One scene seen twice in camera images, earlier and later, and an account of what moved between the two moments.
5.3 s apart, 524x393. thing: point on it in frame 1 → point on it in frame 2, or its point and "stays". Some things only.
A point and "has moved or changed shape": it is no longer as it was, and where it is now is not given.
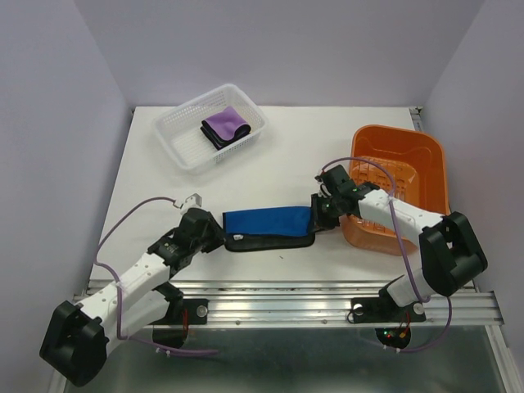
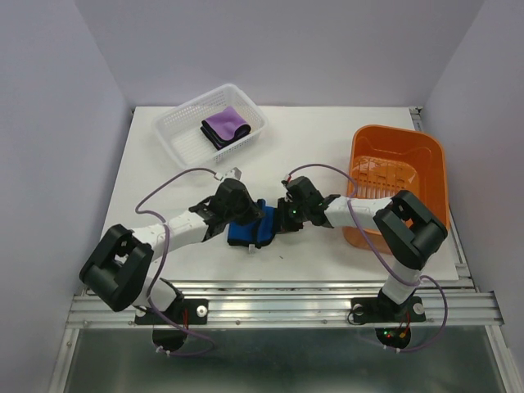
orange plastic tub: [407, 164] stays
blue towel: [268, 228] has moved or changed shape
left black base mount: [170, 327] stays
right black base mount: [393, 323] stays
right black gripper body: [325, 210] → [291, 215]
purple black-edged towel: [224, 128] stays
